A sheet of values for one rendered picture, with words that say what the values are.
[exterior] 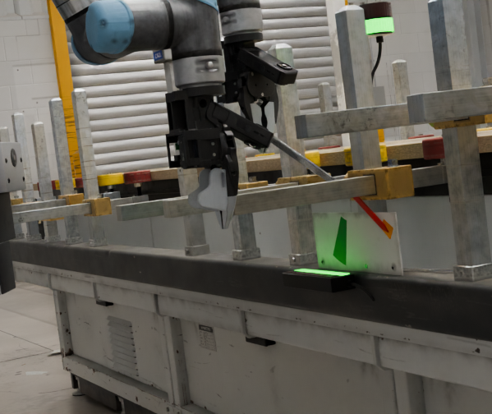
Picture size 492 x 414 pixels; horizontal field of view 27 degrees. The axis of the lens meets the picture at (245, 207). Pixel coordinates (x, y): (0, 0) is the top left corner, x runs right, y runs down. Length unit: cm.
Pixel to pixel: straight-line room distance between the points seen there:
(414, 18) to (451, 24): 1049
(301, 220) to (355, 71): 35
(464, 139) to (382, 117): 17
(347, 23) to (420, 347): 54
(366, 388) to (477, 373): 74
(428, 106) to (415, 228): 89
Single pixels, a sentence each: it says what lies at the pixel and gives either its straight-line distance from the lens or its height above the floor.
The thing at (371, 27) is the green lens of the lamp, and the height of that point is 110.
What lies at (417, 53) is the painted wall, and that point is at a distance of 1195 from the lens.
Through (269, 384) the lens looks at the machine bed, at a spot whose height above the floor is 31.
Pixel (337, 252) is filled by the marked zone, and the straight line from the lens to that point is 178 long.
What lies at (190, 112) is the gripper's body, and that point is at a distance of 151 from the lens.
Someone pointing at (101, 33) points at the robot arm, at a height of 111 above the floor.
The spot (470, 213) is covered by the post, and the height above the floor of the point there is 80.
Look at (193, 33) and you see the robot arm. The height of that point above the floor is 110.
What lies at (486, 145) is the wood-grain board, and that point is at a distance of 174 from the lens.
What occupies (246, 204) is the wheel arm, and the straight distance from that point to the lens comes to 154.
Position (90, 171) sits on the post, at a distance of 307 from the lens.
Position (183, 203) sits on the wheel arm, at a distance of 177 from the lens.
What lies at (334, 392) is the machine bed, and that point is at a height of 35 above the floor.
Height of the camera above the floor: 92
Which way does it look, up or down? 3 degrees down
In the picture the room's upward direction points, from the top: 7 degrees counter-clockwise
